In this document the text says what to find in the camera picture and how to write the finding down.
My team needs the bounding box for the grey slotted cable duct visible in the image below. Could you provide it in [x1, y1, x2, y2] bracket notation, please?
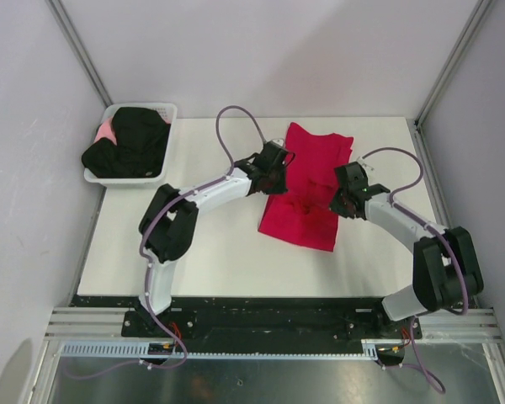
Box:
[61, 341, 378, 361]

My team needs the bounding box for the red t shirt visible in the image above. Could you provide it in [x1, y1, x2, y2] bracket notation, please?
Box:
[258, 122, 354, 253]

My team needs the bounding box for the pink t shirt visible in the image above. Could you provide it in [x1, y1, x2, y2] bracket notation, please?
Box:
[93, 118, 117, 146]

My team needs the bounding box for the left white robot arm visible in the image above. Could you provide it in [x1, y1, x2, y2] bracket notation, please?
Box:
[136, 141, 295, 337]

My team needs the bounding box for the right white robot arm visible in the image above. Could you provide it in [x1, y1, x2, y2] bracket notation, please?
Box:
[329, 162, 484, 338]

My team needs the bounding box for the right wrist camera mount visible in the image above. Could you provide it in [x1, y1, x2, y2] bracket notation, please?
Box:
[356, 157, 375, 173]

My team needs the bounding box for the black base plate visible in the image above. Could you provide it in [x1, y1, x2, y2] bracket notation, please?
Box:
[71, 295, 422, 354]

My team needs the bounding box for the black t shirt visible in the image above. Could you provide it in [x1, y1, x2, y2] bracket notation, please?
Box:
[81, 107, 172, 179]

